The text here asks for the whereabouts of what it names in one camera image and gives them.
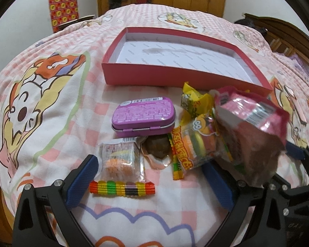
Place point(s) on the clear burger gummy packet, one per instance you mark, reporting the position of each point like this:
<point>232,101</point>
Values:
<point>122,160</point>

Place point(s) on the rainbow striped candy strip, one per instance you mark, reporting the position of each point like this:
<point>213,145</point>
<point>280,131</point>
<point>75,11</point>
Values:
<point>122,189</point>

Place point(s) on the pink cardboard box tray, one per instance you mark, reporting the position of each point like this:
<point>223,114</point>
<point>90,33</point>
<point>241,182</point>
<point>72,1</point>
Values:
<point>152,56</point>

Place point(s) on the pink checkered bed sheet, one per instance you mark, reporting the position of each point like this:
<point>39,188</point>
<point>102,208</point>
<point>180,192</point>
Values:
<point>56,109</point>

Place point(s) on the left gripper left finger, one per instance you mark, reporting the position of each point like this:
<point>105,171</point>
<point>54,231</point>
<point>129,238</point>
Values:
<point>31,224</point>

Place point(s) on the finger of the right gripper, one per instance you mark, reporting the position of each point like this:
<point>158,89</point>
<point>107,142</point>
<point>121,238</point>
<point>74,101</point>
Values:
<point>294,151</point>

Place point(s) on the chocolate ball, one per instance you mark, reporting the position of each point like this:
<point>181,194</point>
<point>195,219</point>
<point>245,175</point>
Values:
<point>157,151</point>

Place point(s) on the purple mint tin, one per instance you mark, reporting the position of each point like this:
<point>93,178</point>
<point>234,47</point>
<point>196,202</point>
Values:
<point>144,117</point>

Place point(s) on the red yellow patterned board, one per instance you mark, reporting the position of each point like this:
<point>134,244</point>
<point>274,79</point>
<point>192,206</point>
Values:
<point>62,11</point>

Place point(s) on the yellow candy packet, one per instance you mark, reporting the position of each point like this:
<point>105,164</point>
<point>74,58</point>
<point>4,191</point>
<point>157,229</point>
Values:
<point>194,103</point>

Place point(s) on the dark wooden headboard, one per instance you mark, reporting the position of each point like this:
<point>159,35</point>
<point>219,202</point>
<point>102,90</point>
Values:
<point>283,30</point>

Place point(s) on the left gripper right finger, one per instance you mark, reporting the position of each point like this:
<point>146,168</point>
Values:
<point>261,216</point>

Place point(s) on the small wooden side table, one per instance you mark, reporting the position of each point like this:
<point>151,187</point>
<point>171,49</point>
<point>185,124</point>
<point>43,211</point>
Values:
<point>81,19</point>

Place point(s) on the pink brown snack bag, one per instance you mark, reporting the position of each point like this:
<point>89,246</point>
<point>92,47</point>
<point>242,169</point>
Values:
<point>254,130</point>

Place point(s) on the orange burger gummy bag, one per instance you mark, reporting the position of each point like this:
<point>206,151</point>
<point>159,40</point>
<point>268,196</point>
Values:
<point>195,142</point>

